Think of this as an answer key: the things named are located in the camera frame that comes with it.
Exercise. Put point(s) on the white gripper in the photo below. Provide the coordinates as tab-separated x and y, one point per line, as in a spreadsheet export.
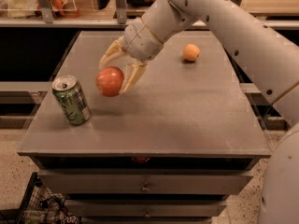
140	42

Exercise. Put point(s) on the red apple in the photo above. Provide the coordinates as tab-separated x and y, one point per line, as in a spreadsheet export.
109	81

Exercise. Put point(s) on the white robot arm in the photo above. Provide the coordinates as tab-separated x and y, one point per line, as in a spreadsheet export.
270	58

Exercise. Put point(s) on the green soda can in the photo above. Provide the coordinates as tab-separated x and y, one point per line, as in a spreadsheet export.
71	99

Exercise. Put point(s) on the orange fruit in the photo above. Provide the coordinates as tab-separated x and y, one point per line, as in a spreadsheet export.
191	53

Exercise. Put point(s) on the grey drawer cabinet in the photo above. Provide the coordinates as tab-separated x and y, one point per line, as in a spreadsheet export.
170	151

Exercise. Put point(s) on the metal shelf rack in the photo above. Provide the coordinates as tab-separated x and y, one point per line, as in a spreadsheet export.
91	17

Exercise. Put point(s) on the clear plastic bin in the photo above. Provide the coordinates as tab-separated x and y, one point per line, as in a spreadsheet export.
30	8

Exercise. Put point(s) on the black wire basket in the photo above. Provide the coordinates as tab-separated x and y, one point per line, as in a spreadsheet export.
40	205

